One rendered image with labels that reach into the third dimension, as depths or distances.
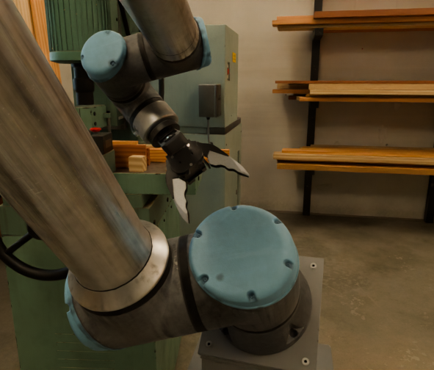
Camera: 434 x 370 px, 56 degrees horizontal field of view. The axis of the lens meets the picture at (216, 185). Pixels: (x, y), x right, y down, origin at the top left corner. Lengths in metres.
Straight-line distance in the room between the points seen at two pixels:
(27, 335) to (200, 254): 0.97
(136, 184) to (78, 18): 0.48
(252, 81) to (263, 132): 0.44
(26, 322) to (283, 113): 2.67
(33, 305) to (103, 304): 0.84
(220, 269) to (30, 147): 0.29
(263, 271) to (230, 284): 0.05
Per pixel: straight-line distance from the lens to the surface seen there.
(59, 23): 1.25
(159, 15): 0.58
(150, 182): 1.12
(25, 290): 1.38
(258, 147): 3.56
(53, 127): 0.40
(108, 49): 0.78
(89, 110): 1.26
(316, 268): 0.83
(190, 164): 0.80
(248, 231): 0.57
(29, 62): 0.38
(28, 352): 1.49
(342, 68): 3.52
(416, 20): 3.14
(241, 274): 0.55
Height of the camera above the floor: 1.15
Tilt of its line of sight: 15 degrees down
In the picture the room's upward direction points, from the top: straight up
